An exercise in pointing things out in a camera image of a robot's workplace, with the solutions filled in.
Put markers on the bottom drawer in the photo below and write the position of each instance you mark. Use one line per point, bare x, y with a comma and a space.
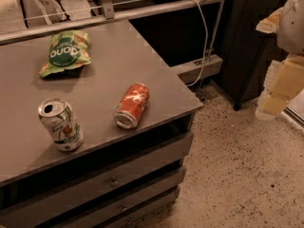
143, 209

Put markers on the drawer with knob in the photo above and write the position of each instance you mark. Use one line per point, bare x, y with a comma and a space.
46, 211
122, 199

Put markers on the grey metal rail frame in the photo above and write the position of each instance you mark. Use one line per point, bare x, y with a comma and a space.
39, 18

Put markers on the dark cabinet with legs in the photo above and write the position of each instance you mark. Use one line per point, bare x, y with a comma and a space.
245, 51

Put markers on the red coke can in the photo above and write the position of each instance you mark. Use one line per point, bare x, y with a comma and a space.
131, 106

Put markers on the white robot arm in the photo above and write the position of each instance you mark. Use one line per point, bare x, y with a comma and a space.
288, 25

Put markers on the middle drawer with knob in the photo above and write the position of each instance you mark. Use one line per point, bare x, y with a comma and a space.
122, 199

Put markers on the top drawer with knob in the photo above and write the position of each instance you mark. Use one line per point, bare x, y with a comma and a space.
46, 211

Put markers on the grey drawer cabinet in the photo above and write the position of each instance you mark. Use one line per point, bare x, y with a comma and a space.
31, 168

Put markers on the white green 7up can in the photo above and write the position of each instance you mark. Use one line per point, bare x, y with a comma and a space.
59, 119

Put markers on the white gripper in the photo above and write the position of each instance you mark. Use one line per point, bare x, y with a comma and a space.
292, 28

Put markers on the green rice chip bag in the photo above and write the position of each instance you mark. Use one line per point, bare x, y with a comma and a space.
68, 50

